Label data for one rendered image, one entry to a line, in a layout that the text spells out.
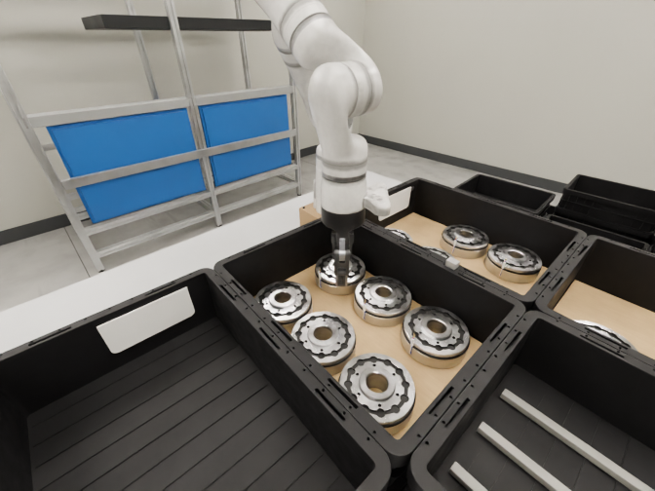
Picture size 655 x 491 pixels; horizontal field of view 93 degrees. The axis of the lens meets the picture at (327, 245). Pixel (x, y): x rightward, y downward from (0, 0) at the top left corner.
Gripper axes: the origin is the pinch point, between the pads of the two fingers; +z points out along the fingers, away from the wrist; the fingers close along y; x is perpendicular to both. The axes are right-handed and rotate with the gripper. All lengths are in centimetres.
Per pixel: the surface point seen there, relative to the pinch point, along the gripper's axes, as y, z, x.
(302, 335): 15.1, 1.3, -5.9
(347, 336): 14.7, 1.7, 1.1
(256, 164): -192, 48, -70
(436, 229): -23.9, 5.0, 24.5
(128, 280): -15, 18, -58
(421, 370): 18.2, 4.5, 12.4
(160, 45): -237, -31, -147
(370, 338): 12.5, 4.6, 5.1
